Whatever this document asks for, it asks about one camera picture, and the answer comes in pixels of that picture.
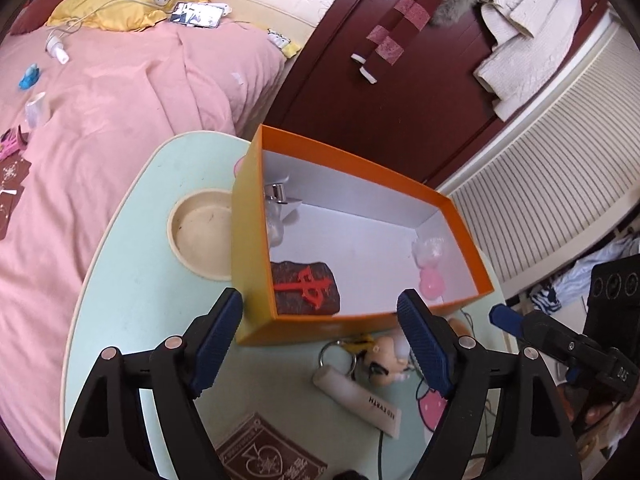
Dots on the dark red pillow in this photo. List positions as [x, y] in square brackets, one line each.
[35, 15]

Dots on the pink plastic capsule ball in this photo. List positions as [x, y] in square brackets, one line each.
[432, 284]

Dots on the white slatted cabinet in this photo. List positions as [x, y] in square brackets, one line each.
[550, 185]

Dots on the blue toy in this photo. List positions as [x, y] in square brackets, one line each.
[29, 77]

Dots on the small yellow white cushion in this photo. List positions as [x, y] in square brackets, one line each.
[284, 42]

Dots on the clear plastic capsule ball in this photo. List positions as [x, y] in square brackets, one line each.
[430, 251]

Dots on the brown card box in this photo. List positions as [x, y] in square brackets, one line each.
[260, 452]

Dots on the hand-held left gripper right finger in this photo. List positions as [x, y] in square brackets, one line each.
[425, 350]

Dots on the yellow pillow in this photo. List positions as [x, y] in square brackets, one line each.
[110, 10]

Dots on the pink hair clip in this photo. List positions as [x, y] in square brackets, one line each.
[12, 145]

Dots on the white spray bottle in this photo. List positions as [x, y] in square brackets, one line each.
[56, 47]

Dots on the pink blanket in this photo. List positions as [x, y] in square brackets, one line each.
[125, 110]

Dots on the red checked scarf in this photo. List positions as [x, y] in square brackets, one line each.
[410, 10]

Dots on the pile of clothes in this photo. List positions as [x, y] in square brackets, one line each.
[575, 280]

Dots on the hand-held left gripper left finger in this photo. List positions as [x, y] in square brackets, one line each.
[217, 345]

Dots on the dark red door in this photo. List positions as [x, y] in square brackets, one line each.
[400, 95]

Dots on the white cup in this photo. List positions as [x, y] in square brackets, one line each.
[36, 110]

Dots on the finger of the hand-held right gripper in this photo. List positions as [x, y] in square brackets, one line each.
[505, 317]

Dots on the orange cardboard box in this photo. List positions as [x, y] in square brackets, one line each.
[250, 260]

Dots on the white tube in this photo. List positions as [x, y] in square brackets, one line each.
[350, 395]

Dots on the brown card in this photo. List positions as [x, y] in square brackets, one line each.
[14, 174]
[7, 210]

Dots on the dark brown mahjong tile block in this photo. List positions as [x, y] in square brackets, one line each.
[320, 300]

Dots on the white knitted sweater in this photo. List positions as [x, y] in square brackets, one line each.
[530, 25]

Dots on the glass perfume bottle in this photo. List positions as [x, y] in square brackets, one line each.
[275, 215]

